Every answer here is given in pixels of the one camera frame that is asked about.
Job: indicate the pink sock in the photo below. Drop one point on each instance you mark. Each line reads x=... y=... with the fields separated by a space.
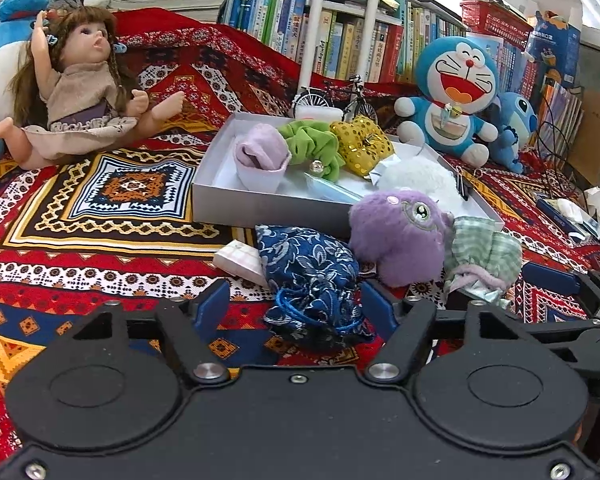
x=260 y=155

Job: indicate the brown cardboard box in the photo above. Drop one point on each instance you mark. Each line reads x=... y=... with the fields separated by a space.
x=597 y=130

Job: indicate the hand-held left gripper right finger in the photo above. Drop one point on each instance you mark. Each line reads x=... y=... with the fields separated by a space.
x=380 y=310

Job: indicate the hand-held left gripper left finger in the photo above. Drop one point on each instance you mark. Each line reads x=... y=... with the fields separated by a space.
x=215 y=305

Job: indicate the white foam block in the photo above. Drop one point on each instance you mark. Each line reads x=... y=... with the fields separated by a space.
x=317 y=113

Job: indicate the dark blue flat pack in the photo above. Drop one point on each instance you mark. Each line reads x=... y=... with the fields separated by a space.
x=555 y=216

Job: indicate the green scrunchie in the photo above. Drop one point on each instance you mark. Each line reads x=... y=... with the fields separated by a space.
x=310 y=137

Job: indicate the white fluffy ball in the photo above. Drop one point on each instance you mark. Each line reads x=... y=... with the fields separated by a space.
x=420 y=175

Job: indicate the black binder clip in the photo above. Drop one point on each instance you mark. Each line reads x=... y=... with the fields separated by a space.
x=462 y=187

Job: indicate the row of thin booklets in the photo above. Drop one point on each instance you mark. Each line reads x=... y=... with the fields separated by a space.
x=515 y=60

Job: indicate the white pipe rack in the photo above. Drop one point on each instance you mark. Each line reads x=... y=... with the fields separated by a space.
x=312 y=35

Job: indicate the black model bicycle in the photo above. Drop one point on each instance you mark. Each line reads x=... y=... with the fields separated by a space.
x=355 y=97

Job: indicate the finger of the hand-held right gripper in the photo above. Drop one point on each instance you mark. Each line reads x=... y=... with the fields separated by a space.
x=550 y=277

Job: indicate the small white pink packet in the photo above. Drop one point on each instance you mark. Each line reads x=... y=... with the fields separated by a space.
x=240 y=260

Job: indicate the red patterned blanket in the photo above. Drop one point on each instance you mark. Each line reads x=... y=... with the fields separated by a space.
x=80 y=240

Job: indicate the row of colourful upright books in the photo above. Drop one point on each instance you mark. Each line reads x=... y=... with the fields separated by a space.
x=340 y=40

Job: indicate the blue alien plush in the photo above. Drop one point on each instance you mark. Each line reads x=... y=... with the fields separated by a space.
x=517 y=115

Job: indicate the red plastic basket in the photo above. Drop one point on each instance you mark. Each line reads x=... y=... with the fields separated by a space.
x=500 y=22

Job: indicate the purple plush toy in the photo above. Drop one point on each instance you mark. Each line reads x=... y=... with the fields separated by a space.
x=395 y=240

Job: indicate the green checked cloth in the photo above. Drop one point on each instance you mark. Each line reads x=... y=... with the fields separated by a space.
x=480 y=245

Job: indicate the yellow sequin scrunchie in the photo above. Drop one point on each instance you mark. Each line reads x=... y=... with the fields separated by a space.
x=365 y=145

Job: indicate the long-haired baby doll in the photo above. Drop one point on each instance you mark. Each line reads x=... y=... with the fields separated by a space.
x=75 y=95

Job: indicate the blue cat plush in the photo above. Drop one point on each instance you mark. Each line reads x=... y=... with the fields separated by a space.
x=455 y=85

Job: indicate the white shallow box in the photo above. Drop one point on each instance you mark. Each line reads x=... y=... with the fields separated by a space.
x=220 y=170

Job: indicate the blue printed carton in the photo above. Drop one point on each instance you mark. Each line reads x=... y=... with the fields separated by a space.
x=555 y=45

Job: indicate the blue whale plush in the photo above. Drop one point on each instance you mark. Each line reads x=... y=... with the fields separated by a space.
x=0 y=75

